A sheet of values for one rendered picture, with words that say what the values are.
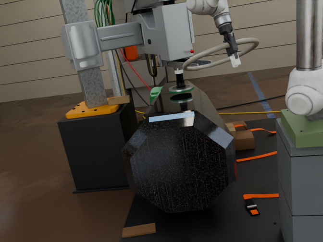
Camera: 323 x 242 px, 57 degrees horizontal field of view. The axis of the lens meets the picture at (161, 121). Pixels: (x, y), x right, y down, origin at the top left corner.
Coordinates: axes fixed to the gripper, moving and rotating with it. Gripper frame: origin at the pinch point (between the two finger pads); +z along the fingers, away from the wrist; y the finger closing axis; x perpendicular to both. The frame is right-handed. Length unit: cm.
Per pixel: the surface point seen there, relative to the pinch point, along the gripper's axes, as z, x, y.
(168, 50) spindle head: -34, 23, 69
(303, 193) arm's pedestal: 76, -8, -13
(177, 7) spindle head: -62, 8, 62
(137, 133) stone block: 22, 64, 55
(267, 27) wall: -133, -269, 486
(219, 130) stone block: 36, 9, 46
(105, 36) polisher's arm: -74, 68, 113
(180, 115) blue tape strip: 18, 33, 45
